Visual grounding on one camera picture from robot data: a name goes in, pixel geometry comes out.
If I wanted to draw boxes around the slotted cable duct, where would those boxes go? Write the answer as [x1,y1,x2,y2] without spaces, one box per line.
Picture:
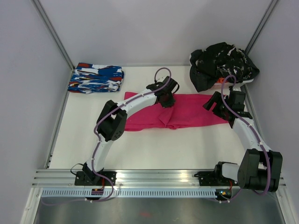
[42,188,230,198]

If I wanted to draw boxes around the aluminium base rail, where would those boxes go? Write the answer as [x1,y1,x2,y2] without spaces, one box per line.
[31,169,287,189]

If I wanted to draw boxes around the black patterned clothes pile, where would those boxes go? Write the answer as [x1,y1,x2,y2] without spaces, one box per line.
[190,42,260,92]

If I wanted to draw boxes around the frame post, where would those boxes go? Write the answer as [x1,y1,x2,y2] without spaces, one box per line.
[31,0,74,70]
[245,0,280,55]

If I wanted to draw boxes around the left frame post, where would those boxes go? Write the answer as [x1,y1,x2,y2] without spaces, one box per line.
[31,0,74,70]

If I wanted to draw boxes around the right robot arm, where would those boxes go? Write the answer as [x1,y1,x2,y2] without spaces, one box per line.
[203,91,283,192]

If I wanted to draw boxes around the folded blue patterned trousers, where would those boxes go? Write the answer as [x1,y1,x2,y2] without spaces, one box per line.
[68,63,125,94]

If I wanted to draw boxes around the pink trousers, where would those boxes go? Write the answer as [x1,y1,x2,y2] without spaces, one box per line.
[125,94,227,132]

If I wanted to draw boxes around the right frame post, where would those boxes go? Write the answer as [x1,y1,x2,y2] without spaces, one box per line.
[245,0,280,55]

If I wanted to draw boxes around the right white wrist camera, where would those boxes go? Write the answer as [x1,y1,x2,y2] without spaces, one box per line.
[228,86,246,112]

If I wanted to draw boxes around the white basket with orange item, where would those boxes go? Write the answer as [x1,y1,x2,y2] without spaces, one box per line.
[213,78,254,89]

